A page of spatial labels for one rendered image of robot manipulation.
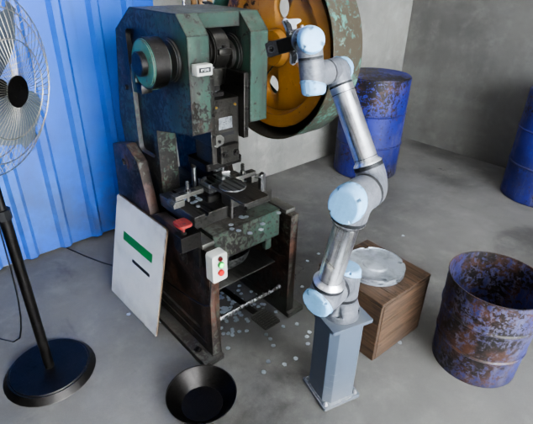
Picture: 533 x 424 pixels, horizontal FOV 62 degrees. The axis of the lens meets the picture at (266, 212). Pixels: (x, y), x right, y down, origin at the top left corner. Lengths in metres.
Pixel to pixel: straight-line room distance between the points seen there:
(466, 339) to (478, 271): 0.39
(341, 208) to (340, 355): 0.74
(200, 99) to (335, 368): 1.20
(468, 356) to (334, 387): 0.63
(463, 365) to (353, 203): 1.19
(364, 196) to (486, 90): 3.60
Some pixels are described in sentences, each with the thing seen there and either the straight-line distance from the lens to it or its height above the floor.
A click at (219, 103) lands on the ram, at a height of 1.16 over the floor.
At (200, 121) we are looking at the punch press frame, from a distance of 1.81.
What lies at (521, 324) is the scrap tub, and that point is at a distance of 2.13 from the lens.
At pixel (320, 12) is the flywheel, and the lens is 1.93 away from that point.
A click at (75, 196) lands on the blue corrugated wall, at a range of 3.09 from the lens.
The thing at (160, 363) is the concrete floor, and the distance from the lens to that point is 2.27.
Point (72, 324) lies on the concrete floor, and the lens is 2.59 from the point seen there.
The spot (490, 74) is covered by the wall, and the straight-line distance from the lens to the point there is 4.81.
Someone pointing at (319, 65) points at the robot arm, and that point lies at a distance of 1.34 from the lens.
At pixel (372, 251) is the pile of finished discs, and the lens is 2.36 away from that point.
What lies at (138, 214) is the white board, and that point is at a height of 0.56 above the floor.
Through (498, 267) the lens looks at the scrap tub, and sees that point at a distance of 2.42.
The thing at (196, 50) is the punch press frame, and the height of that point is 1.38.
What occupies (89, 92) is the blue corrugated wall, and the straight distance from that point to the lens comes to 2.95.
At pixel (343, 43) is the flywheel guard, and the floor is 1.40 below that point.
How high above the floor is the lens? 1.65
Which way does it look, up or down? 29 degrees down
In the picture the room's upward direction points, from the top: 1 degrees clockwise
